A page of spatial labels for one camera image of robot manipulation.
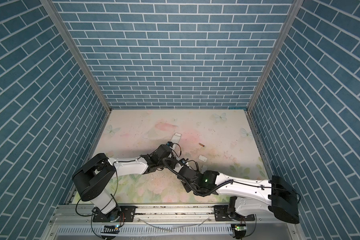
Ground white battery cover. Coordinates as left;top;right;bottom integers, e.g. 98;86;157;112
198;155;208;162

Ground white remote control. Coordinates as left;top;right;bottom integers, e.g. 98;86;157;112
171;133;182;144

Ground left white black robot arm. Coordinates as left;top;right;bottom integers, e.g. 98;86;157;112
72;142;175;215

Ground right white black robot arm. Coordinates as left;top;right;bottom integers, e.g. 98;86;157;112
173;163;301;224

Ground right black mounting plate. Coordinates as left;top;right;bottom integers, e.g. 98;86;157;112
214;205;255;222

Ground black mounting plate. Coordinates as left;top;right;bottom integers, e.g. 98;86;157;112
214;205;255;222
93;206;137;224

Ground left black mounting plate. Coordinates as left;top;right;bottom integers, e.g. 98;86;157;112
93;206;137;224

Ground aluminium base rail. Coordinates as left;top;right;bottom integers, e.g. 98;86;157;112
41;203;305;240

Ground left aluminium corner post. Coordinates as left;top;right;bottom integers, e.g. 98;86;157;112
40;0;112;114

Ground aluminium corner post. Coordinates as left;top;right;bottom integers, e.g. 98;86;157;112
40;0;112;114
247;0;304;113

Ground right aluminium corner post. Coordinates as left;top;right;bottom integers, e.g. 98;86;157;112
247;0;304;113

